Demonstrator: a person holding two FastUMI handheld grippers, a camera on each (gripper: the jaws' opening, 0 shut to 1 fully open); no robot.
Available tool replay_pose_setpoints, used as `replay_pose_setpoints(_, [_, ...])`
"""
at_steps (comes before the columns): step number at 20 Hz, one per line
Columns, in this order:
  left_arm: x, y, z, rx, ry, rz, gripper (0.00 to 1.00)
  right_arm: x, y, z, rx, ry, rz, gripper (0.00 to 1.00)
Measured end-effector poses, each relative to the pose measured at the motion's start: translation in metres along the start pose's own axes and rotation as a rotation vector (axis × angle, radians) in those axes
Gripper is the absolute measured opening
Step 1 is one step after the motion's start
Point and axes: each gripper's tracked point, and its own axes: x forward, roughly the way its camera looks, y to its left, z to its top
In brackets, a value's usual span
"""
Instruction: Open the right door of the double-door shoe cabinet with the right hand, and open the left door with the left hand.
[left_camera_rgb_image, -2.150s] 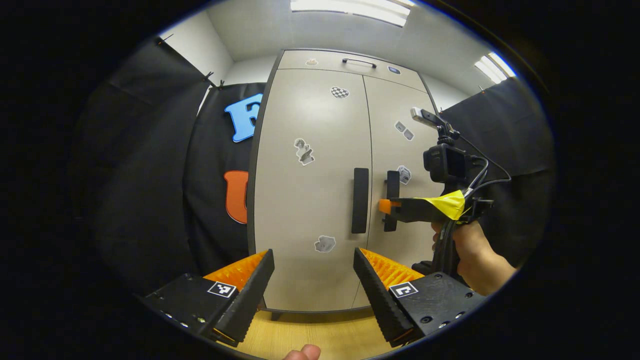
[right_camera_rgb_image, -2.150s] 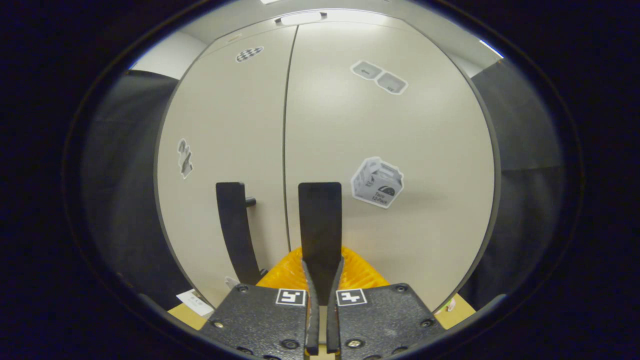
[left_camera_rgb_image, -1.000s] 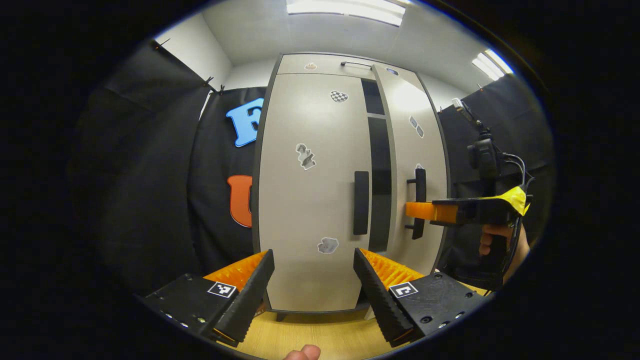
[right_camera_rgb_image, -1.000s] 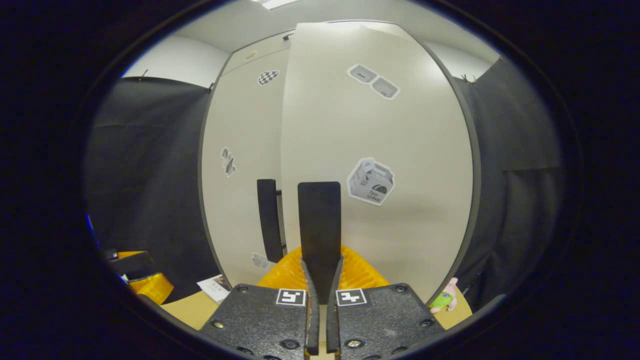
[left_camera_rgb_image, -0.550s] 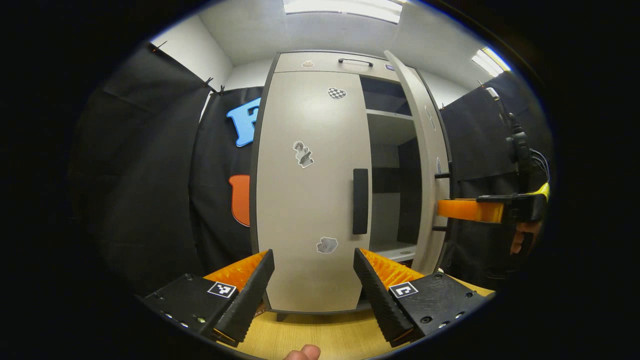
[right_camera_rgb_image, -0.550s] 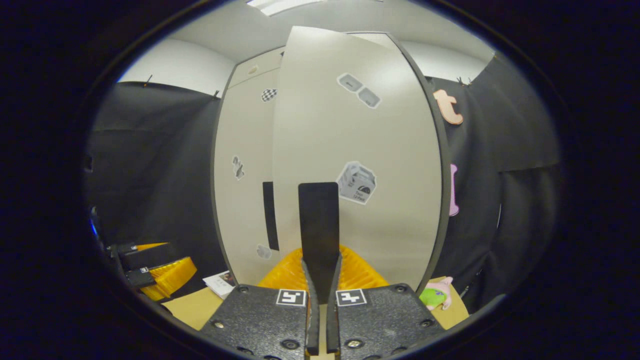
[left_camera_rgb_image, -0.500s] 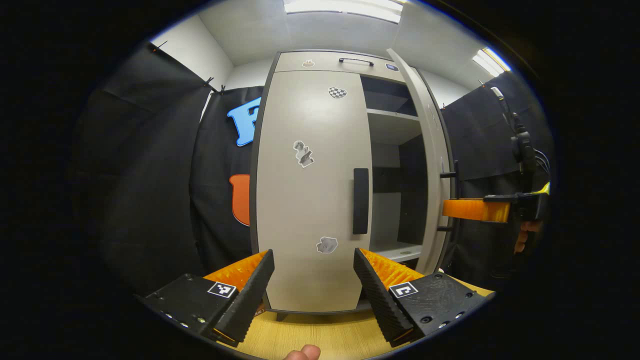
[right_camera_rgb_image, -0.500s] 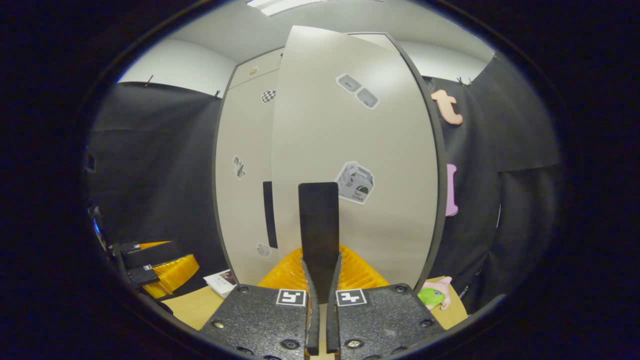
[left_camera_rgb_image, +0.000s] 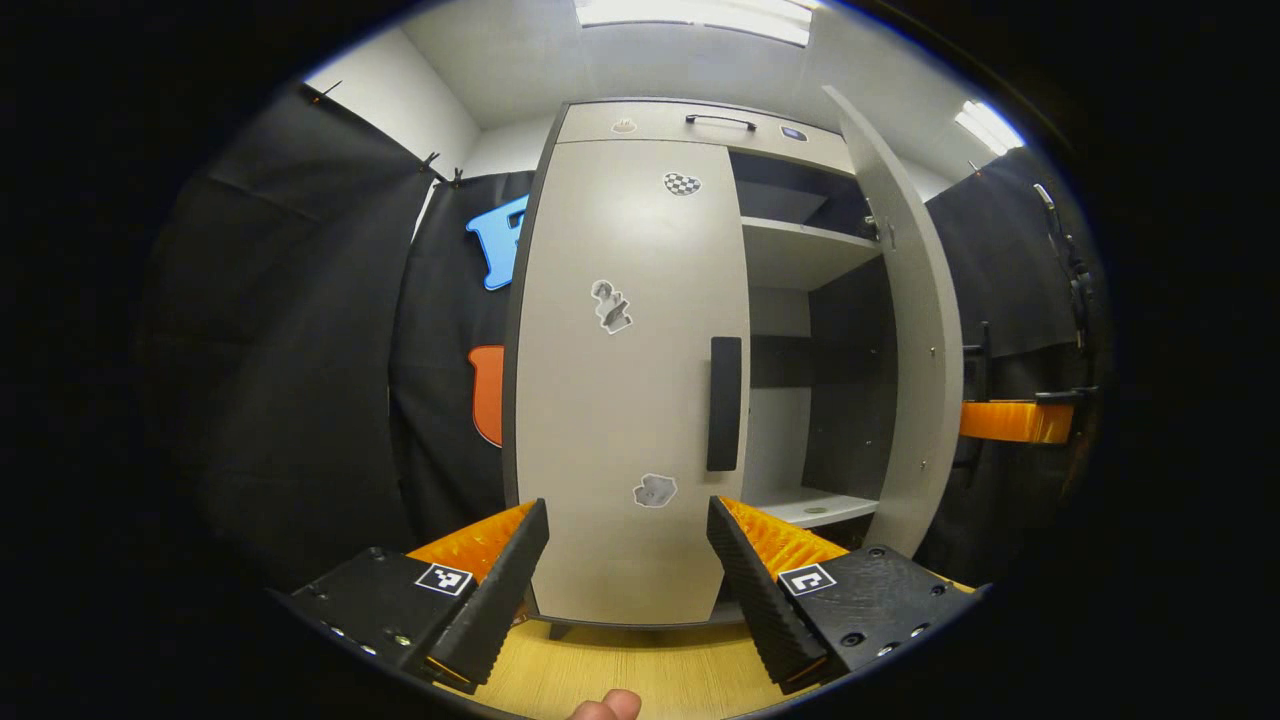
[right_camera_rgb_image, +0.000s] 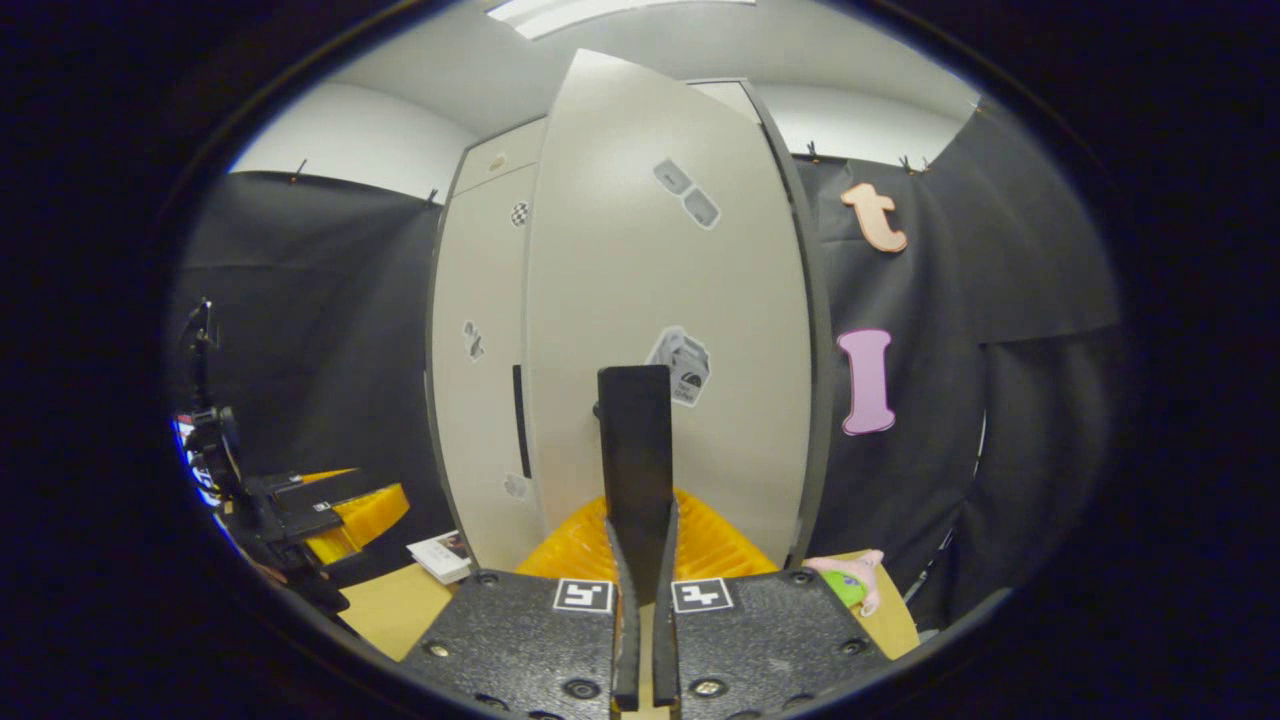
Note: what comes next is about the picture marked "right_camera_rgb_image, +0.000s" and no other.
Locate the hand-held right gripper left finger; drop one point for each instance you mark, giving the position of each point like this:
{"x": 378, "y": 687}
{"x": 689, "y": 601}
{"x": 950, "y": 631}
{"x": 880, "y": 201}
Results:
{"x": 626, "y": 650}

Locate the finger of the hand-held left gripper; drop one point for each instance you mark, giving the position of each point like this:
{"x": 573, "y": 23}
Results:
{"x": 365, "y": 525}
{"x": 340, "y": 485}

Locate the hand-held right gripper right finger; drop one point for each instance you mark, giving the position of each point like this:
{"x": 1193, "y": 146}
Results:
{"x": 665, "y": 650}

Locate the beige cabinet door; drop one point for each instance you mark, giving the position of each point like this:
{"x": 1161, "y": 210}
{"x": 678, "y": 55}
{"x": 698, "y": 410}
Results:
{"x": 640, "y": 280}
{"x": 480, "y": 420}

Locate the beige double-door shoe cabinet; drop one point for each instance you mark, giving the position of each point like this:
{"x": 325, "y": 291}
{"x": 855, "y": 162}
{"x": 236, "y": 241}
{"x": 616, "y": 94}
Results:
{"x": 480, "y": 300}

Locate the white booklet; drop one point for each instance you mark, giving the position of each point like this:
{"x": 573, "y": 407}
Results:
{"x": 442, "y": 557}

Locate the black backdrop cloth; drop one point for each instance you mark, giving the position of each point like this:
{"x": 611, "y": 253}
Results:
{"x": 310, "y": 300}
{"x": 1000, "y": 300}

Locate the pink plush toy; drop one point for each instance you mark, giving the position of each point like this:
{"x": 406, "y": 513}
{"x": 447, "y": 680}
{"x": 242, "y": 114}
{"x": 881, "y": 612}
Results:
{"x": 850, "y": 580}

